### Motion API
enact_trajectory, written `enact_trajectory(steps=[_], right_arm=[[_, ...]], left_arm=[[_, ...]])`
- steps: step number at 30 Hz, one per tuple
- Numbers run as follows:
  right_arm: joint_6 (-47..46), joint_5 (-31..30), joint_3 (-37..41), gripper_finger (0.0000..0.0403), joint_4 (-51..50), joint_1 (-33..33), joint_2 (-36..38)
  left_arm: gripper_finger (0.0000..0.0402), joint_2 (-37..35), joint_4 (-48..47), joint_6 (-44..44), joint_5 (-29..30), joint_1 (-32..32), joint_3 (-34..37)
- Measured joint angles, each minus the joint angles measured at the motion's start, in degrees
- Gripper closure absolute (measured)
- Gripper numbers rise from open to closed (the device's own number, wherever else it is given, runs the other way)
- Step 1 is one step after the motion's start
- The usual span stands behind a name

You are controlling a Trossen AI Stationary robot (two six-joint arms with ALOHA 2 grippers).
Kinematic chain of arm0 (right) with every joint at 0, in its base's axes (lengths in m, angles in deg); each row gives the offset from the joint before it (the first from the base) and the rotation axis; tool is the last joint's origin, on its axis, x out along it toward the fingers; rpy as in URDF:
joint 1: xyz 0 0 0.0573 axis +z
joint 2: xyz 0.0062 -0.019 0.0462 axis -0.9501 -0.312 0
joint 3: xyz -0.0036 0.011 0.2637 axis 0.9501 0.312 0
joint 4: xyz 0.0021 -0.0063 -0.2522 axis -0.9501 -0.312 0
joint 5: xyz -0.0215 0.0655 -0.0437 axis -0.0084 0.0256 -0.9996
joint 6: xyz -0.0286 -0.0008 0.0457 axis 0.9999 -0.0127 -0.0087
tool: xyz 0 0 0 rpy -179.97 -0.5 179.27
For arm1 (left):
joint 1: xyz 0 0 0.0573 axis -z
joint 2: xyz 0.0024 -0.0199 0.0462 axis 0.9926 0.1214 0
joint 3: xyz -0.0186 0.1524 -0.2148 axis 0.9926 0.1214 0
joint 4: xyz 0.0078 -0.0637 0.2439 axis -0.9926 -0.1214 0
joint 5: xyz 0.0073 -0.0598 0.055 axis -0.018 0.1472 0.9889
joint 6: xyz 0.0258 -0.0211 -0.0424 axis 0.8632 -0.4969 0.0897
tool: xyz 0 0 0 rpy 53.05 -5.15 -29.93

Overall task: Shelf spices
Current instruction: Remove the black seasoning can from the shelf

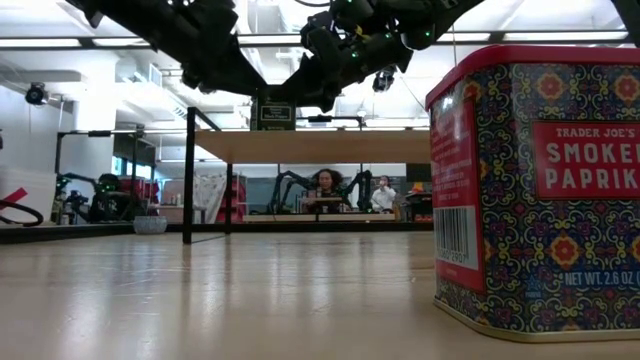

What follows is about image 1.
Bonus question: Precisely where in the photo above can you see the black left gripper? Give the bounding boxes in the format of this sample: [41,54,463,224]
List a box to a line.
[164,0,269,96]

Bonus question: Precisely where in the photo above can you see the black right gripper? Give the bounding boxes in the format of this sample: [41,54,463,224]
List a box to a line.
[272,9,415,114]

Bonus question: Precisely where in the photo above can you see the dark green pepper tin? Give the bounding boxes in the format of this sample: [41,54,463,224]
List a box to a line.
[249,85,297,132]

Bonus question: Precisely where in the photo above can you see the red smoked paprika tin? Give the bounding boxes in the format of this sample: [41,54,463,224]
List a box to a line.
[424,43,640,344]

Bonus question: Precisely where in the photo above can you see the black ceiling spotlight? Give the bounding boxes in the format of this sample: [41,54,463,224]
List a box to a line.
[371,65,397,94]
[24,82,50,107]

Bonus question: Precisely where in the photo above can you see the person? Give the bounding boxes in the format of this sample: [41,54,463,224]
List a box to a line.
[370,174,399,214]
[309,168,349,215]

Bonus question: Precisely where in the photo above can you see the background wooden table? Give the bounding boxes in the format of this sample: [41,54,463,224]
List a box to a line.
[242,213,396,224]

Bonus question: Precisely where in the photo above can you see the small grey bowl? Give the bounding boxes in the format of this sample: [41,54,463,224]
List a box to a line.
[132,215,169,236]

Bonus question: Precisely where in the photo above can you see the background robot station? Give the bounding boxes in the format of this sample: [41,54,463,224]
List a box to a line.
[53,127,161,225]

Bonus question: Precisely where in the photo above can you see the wooden shelf with black frame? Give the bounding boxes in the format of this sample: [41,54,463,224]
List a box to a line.
[182,106,434,246]

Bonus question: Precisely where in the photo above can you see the black metal table frame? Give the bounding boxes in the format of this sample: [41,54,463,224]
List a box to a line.
[0,220,435,246]

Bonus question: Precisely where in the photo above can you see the black cable loop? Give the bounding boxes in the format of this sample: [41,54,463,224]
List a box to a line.
[0,187,45,229]

